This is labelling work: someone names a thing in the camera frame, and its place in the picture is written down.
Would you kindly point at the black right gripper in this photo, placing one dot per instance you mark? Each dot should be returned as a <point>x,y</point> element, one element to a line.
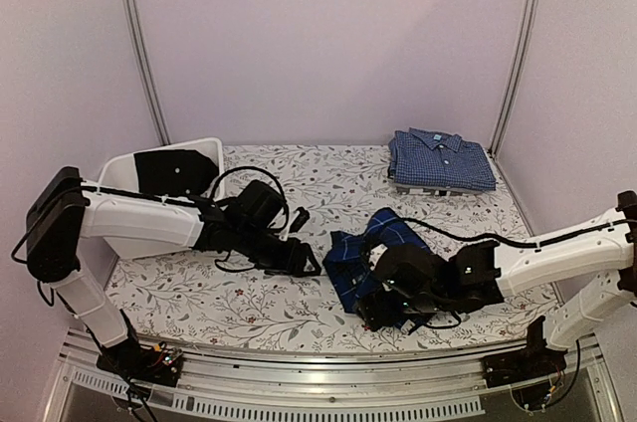
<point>368,314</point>

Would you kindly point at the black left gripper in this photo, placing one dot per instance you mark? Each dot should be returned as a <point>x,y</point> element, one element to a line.
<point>293,262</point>

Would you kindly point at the dark blue plaid shirt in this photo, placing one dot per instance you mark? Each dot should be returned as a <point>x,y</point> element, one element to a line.
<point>368,258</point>

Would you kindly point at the white plastic bin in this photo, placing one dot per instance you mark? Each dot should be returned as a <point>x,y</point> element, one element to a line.
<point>154,228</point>

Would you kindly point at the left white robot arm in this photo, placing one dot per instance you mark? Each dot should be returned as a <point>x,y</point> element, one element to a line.
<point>71,215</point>

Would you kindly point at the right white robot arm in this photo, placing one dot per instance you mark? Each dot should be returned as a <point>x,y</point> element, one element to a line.
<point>490,268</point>

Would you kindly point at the floral patterned table mat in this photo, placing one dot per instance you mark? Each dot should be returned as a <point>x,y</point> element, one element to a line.
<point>208,298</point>

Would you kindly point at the black shirt in bin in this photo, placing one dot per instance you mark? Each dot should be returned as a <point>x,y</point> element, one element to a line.
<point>174,172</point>

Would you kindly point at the folded blue gingham shirt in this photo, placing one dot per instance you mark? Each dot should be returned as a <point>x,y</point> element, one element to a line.
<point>438,160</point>

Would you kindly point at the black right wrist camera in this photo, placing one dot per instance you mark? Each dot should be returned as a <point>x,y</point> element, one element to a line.
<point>407,268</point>

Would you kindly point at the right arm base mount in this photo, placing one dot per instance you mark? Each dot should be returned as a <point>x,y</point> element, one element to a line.
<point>532,373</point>

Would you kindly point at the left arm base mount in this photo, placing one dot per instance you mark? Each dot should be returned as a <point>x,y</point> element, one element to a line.
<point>130,360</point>

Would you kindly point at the left aluminium frame post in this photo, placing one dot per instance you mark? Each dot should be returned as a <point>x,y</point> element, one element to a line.
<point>149,87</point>

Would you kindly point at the aluminium frame post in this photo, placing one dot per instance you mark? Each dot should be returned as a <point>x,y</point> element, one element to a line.
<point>149,87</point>
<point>521,50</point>

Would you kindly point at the right aluminium frame post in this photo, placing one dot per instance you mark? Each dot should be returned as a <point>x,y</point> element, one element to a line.
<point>521,50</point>

